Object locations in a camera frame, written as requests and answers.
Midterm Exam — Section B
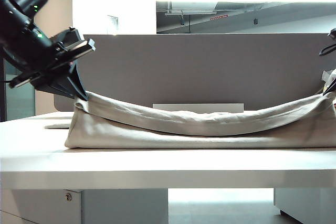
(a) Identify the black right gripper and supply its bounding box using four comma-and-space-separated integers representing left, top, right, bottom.
322, 28, 336, 97

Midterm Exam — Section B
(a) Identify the white plain cabinet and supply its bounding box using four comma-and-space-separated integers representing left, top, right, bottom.
274, 187, 336, 224

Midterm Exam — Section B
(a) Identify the white printed plastic bag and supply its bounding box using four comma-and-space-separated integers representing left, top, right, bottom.
322, 68, 336, 92

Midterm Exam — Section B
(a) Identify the silver wall plate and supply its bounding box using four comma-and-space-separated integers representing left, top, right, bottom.
107, 15, 119, 36

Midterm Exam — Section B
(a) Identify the beige T-shirt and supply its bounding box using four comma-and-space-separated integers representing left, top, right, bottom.
44, 91, 336, 149

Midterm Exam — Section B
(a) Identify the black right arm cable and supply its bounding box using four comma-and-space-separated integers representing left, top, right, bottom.
319, 43, 336, 57

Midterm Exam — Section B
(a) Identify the grey desk divider panel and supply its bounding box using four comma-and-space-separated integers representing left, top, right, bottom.
54, 34, 336, 112

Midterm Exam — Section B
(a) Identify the dark glass door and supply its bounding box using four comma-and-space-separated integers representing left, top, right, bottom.
0, 58, 36, 122

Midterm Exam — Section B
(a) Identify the white drawer cabinet with lock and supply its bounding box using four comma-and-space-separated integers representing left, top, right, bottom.
0, 188, 169, 224

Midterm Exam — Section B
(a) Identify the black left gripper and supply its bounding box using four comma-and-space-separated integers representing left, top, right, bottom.
8, 26, 96, 102

